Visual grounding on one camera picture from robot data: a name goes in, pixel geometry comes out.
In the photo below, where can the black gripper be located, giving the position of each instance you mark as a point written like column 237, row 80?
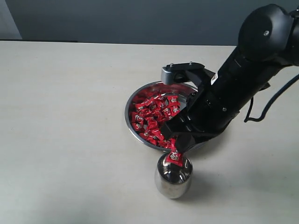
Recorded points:
column 206, row 116

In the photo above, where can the red candy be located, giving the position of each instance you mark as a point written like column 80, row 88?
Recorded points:
column 175, row 157
column 141, row 106
column 173, row 100
column 156, row 134

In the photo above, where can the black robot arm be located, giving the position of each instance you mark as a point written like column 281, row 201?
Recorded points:
column 268, row 42

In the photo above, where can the round stainless steel plate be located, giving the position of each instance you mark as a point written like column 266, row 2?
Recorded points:
column 152, row 89

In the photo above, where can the stainless steel cup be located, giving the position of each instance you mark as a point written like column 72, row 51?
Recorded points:
column 172, row 180

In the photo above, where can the red candy left edge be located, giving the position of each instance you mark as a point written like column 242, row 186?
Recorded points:
column 137, row 118

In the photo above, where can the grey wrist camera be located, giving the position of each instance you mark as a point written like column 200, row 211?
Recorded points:
column 182, row 73

